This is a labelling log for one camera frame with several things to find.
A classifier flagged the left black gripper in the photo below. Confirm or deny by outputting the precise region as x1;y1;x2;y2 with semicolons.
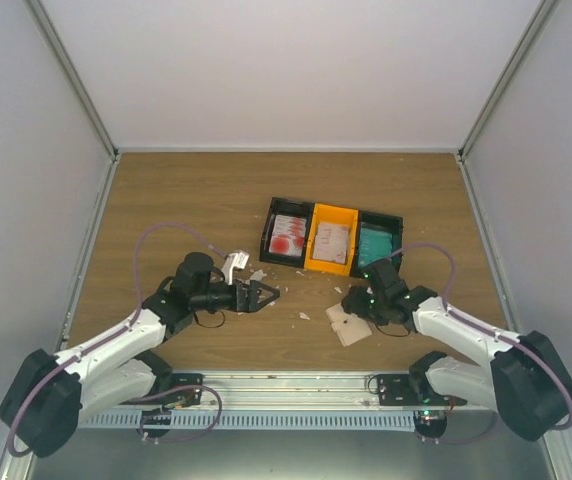
192;279;280;313

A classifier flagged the beige leather card holder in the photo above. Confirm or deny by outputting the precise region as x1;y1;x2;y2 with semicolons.
326;304;372;347

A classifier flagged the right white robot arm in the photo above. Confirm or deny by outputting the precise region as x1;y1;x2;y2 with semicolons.
341;260;572;441

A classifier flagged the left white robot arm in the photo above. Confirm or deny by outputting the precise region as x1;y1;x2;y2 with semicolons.
0;251;280;458

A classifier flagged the teal cards stack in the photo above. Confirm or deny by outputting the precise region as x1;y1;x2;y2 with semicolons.
358;224;396;267

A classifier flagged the red circle cards stack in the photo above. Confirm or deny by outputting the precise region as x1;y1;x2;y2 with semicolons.
268;215;306;257

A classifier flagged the black bin left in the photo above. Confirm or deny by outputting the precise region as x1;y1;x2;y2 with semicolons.
259;197;314;268

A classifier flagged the black bin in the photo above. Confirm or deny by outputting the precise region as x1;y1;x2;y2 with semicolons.
259;197;314;268
349;210;404;278

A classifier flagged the black bin right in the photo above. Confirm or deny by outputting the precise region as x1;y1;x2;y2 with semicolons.
349;210;404;278

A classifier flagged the yellow bin middle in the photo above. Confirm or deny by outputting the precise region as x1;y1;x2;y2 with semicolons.
304;203;359;276

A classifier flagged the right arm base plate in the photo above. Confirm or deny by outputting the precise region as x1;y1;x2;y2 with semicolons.
365;373;468;443

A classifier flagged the aluminium rail frame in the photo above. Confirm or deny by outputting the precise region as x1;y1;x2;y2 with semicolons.
0;371;572;479

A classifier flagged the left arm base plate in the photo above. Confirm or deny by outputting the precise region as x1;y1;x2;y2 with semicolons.
135;371;205;439

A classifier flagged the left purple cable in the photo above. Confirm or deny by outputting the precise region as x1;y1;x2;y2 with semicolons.
7;222;227;458

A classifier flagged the grey slotted cable duct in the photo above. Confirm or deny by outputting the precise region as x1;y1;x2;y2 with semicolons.
81;409;415;432

